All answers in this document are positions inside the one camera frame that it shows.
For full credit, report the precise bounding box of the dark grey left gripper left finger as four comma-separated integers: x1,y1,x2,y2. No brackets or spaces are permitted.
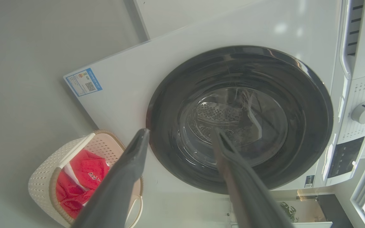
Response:
72,128,150,228

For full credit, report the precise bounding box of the dark cabinet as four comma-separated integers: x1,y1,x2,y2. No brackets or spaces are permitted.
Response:
316,194,354,228

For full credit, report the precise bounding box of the green potted plant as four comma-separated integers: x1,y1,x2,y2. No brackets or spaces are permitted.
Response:
280,202,298,223

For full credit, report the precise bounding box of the cream perforated laundry basket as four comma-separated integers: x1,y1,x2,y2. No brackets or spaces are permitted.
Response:
28,129,144,228

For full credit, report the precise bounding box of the red garment with white print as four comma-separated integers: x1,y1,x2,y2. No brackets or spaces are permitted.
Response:
56,149,111,219

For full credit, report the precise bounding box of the black display panel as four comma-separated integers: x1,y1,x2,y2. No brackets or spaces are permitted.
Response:
327,136,365,179

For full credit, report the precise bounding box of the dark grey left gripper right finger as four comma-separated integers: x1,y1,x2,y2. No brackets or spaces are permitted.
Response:
213,128,294,228

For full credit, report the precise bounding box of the white front-load washing machine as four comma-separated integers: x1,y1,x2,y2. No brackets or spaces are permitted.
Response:
63,0,365,194

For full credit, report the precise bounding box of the blue energy label sticker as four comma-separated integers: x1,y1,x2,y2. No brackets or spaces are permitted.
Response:
65,67,103,97

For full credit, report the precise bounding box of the dark round washing machine door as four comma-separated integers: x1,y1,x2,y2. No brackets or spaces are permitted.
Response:
146,45,334,195

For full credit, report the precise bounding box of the white partition panel grey frame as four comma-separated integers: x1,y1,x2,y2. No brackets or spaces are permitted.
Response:
124,0,259,41

